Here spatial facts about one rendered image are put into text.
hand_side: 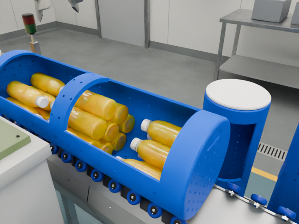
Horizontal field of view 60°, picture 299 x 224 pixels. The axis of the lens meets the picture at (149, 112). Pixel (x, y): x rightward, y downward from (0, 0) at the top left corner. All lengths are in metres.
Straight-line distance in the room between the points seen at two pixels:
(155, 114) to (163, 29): 3.86
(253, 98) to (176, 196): 0.70
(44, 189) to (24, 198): 0.06
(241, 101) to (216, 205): 0.49
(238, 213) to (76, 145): 0.51
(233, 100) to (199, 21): 3.27
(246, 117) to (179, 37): 3.55
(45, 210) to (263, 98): 0.93
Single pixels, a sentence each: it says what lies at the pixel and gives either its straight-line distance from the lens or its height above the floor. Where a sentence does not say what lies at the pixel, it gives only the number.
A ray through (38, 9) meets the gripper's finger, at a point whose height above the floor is 1.43.
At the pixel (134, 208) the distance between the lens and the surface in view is 0.82.
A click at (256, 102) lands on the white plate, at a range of 1.16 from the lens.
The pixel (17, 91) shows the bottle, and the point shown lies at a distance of 1.09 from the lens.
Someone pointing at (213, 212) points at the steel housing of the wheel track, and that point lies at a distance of 0.83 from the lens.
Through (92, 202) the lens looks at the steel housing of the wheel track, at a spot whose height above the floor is 0.86.
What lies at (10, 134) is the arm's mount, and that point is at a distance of 0.76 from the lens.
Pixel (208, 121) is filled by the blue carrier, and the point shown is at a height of 1.23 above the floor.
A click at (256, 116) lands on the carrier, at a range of 1.15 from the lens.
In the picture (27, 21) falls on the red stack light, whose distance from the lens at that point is 1.70.
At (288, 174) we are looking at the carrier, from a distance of 1.43.
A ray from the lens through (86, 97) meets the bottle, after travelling 0.85.
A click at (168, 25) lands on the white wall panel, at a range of 4.62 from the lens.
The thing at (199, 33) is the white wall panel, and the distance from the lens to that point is 4.39.
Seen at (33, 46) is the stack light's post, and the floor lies 1.08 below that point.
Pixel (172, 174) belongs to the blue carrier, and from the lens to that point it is 0.59.
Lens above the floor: 1.58
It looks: 32 degrees down
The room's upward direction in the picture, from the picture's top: straight up
